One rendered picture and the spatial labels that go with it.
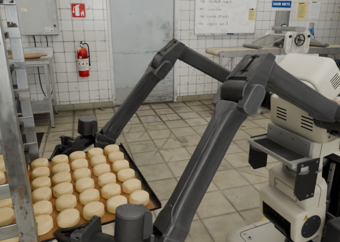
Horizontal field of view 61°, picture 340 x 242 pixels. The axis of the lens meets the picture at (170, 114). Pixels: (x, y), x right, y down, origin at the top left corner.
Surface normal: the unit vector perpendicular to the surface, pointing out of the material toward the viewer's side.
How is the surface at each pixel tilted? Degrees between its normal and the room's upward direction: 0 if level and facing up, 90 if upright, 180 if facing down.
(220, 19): 90
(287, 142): 91
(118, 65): 90
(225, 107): 53
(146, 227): 82
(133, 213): 13
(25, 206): 90
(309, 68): 43
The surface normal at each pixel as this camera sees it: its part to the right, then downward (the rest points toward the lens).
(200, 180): 0.44, 0.11
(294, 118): -0.91, 0.26
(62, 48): 0.29, 0.30
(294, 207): -0.14, -0.92
